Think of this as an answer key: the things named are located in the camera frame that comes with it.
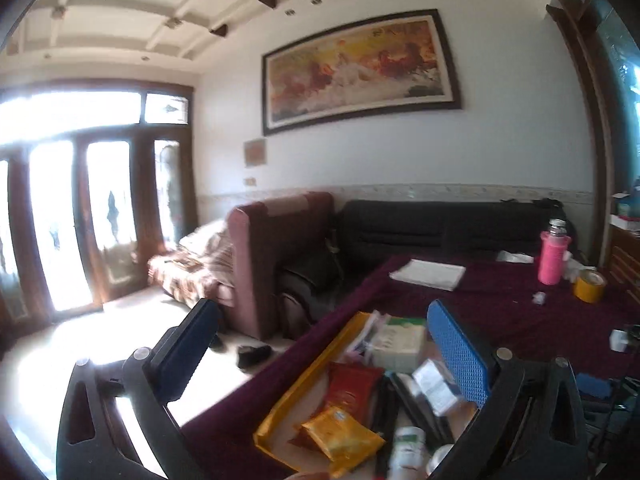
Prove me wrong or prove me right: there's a black sofa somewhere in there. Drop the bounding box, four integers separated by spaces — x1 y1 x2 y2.
277 199 576 341

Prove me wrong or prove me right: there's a yellow tape roll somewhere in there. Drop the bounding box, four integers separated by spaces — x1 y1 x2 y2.
573 270 607 304

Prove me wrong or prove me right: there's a purple tablecloth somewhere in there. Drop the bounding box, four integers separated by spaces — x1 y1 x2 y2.
181 254 640 480

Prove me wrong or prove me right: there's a colourful cardboard box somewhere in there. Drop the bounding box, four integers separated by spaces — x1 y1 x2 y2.
612 192 640 233

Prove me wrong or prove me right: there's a wooden cabinet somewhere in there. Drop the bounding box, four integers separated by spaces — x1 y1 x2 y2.
546 0 640 311

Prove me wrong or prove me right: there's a yellow cracker packet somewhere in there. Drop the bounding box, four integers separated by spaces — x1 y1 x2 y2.
300 406 387 478

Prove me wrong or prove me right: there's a white bottle green label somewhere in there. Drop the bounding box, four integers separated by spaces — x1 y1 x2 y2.
387 426 428 480

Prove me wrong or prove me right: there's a white crumpled tissue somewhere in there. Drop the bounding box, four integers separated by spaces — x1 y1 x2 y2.
562 250 588 281

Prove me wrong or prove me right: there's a framed wall painting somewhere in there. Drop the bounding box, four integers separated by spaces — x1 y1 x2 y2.
261 8 463 137

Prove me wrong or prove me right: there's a black bag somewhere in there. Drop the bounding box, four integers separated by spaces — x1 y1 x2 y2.
280 247 346 321

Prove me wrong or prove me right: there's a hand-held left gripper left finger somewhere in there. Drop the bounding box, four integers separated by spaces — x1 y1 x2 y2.
56 297 223 480

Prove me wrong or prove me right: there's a pink knitted sleeve bottle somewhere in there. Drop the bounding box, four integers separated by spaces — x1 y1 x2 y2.
537 218 572 286

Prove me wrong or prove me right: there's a white plastic sachet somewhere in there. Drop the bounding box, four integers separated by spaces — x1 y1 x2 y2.
411 357 476 417

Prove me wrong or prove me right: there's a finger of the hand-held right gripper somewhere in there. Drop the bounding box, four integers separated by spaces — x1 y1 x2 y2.
577 372 613 401

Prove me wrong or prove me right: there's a small wall plaque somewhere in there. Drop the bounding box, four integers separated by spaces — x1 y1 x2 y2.
243 138 267 167

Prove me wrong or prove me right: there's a pink and white packet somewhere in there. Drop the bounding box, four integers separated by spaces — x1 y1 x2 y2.
345 310 391 361

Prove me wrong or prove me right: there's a yellow bag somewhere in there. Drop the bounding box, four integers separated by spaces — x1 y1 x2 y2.
252 310 481 480

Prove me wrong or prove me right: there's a white pill bottle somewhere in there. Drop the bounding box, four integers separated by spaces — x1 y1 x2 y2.
426 442 456 478

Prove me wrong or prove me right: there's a white paper stack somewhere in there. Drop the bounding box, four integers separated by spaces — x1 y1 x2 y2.
389 259 467 292

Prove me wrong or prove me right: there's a red foil packet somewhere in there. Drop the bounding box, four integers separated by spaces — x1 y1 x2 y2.
287 362 386 448

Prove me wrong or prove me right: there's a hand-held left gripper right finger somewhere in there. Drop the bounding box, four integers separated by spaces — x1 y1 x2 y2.
425 299 593 480

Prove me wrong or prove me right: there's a patterned sofa cover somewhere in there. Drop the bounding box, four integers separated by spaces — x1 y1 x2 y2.
147 220 236 306

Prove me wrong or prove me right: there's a wooden glass door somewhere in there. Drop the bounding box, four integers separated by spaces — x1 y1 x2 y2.
0 80 196 333

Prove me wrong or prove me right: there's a green and white box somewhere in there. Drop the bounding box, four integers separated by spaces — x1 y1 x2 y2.
372 316 428 373

